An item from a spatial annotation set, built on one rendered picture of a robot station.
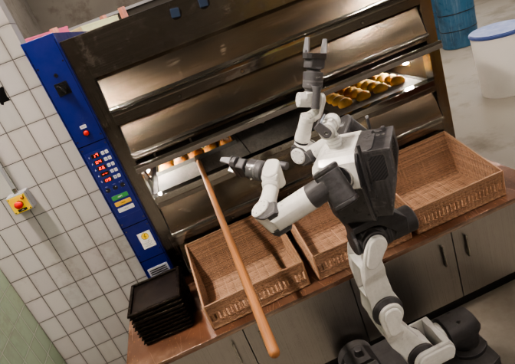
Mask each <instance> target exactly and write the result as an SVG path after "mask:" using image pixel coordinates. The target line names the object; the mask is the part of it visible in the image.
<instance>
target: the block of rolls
mask: <svg viewBox="0 0 515 364"><path fill-rule="evenodd" d="M383 82H384V83H383ZM404 82H405V78H404V77H403V76H400V75H395V74H387V73H381V74H379V75H375V76H373V77H370V78H368V79H366V80H363V81H361V82H359V83H357V84H354V85H352V86H349V87H346V88H344V89H342V90H339V91H337V92H335V93H332V94H330V95H327V96H326V102H327V103H328V104H332V105H333V106H334V107H335V106H338V107H339V108H340V109H342V108H346V107H348V106H350V105H351V104H352V103H353V101H352V100H351V99H356V100H357V101H359V102H360V101H363V100H366V99H368V98H370V97H371V93H370V92H374V93H382V92H384V91H386V90H388V88H389V86H388V84H390V85H391V86H392V87H394V86H397V85H399V84H403V83H404ZM354 86H355V87H354ZM360 88H361V89H360ZM337 93H338V94H337ZM342 95H344V96H342ZM348 97H350V98H351V99H350V98H348Z"/></svg>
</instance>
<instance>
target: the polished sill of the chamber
mask: <svg viewBox="0 0 515 364"><path fill-rule="evenodd" d="M434 86H435V81H434V80H431V79H427V80H424V81H422V82H420V83H417V84H415V85H412V86H410V87H407V88H405V89H404V90H400V91H398V92H396V93H393V94H391V95H389V96H387V97H384V98H382V99H380V100H377V101H375V102H372V103H370V104H367V105H365V106H364V107H360V108H358V109H356V110H353V111H351V112H349V113H346V114H343V115H342V116H345V115H347V114H349V115H350V116H352V117H353V119H354V120H357V119H359V118H360V117H363V116H365V115H368V114H370V113H373V112H375V111H377V110H380V109H382V108H384V107H387V106H389V105H391V104H394V103H396V102H399V101H400V100H404V99H405V98H408V97H410V96H413V95H415V94H417V93H420V92H422V91H424V90H427V89H429V88H431V87H434ZM342 116H340V118H341V117H342ZM316 136H319V133H318V132H317V131H316V130H314V127H313V128H312V130H311V137H310V138H311V139H312V138H314V137H316ZM294 137H295V136H292V137H290V138H287V139H284V140H282V141H280V142H278V143H275V144H273V145H271V146H268V147H266V148H263V149H261V150H258V151H257V152H253V153H252V154H249V155H247V156H244V157H242V159H247V160H248V161H249V160H250V159H258V160H262V159H265V158H267V157H268V156H272V155H274V154H276V153H278V152H281V151H283V150H285V149H288V148H290V147H292V145H294V140H295V139H294ZM228 169H229V164H226V165H223V166H221V167H218V168H217V169H213V170H212V171H209V172H207V173H206V174H207V176H208V180H209V181H213V180H215V179H218V178H220V177H222V176H224V175H227V174H229V173H230V172H229V171H228ZM200 185H204V182H203V179H202V176H201V175H199V176H197V177H195V178H193V179H190V180H188V181H186V182H183V183H181V184H178V185H175V186H173V187H171V188H169V189H166V190H164V191H162V192H159V193H157V194H155V195H154V200H155V202H156V204H159V203H160V202H164V201H165V200H168V199H170V198H173V197H175V196H177V195H180V194H182V193H184V192H187V191H189V190H191V189H194V188H196V187H199V186H200Z"/></svg>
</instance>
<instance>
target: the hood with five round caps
mask: <svg viewBox="0 0 515 364"><path fill-rule="evenodd" d="M293 1H295V0H172V1H169V2H166V3H163V4H161V5H157V6H156V7H153V8H150V9H147V10H145V11H142V12H139V13H137V14H134V15H131V16H129V17H126V18H123V19H120V20H119V21H115V22H113V23H110V24H108V25H104V26H102V27H100V28H97V29H94V30H92V31H88V32H86V33H84V34H80V35H78V36H76V37H74V40H75V41H76V43H77V46H78V47H79V49H80V52H81V53H82V55H83V57H84V60H85V61H86V63H87V66H88V67H89V69H90V72H91V73H92V75H93V78H96V77H99V76H102V75H104V74H108V73H109V72H112V71H115V70H118V69H120V68H122V67H125V66H127V65H130V64H133V63H136V62H137V61H141V60H143V59H146V58H148V57H151V56H153V55H155V54H159V53H161V52H163V51H167V50H169V49H171V48H174V47H177V46H179V45H181V44H184V43H187V42H189V41H192V40H195V39H197V38H200V37H202V36H205V35H207V34H211V33H212V32H215V31H218V30H220V29H223V28H226V27H228V26H230V25H233V24H236V23H238V22H240V21H243V20H246V19H248V18H252V17H254V16H256V15H259V14H261V13H264V12H266V11H270V10H271V9H274V8H277V7H280V6H282V5H285V4H287V3H290V2H293Z"/></svg>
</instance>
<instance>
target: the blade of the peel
mask: <svg viewBox="0 0 515 364"><path fill-rule="evenodd" d="M230 137H231V138H232V140H233V141H231V142H229V143H226V144H224V145H222V146H218V144H217V142H216V145H217V146H218V147H217V148H214V149H212V150H209V151H208V152H203V153H202V154H200V155H199V157H200V159H202V158H204V157H206V156H209V155H211V154H213V153H215V152H218V151H220V150H223V149H226V148H228V147H229V146H233V145H234V144H237V141H236V139H235V138H234V137H233V136H230ZM201 149H202V148H201ZM202 151H203V149H202ZM194 161H195V158H194V157H193V158H191V159H188V160H186V161H184V162H181V163H179V164H176V165H174V162H173V160H172V164H173V166H171V167H169V168H167V169H164V170H162V171H159V167H158V166H157V167H156V174H157V176H158V177H159V176H161V175H164V174H166V173H168V172H171V171H173V170H175V169H178V168H180V167H183V166H185V165H188V164H189V163H191V162H194Z"/></svg>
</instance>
